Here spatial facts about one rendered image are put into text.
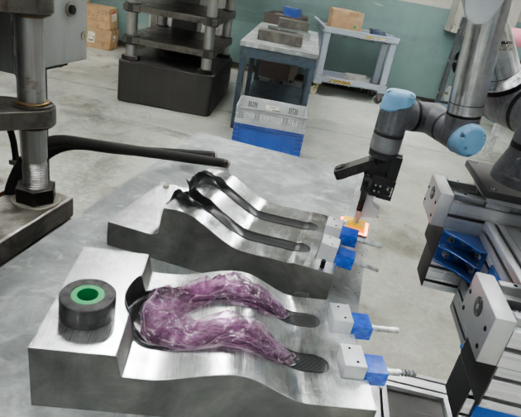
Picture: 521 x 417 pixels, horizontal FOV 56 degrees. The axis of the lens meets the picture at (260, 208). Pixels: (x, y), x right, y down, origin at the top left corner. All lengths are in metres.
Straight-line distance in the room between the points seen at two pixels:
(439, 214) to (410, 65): 6.31
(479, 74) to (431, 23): 6.38
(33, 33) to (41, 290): 0.55
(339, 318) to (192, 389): 0.30
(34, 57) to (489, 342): 1.06
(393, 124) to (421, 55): 6.32
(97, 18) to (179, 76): 2.84
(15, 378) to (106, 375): 0.17
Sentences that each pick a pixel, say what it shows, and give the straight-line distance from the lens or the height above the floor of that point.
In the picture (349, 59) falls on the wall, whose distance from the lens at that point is 7.42.
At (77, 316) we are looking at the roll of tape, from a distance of 0.75.
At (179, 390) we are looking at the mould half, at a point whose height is 0.86.
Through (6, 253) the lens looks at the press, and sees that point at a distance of 1.24.
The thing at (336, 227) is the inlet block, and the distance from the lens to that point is 1.12.
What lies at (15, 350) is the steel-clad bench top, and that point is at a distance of 0.91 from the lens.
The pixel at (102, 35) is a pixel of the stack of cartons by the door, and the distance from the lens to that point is 7.54.
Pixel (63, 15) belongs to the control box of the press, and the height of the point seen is 1.21.
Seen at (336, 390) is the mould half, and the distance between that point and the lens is 0.81.
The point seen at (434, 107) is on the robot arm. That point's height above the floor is 1.18.
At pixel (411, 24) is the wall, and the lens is 7.46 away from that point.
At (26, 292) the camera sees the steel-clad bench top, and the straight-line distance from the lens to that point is 1.03.
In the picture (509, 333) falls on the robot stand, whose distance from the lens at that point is 0.87.
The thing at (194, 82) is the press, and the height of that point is 0.32.
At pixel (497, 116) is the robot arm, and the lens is 1.40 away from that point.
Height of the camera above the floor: 1.41
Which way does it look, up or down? 26 degrees down
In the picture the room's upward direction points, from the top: 10 degrees clockwise
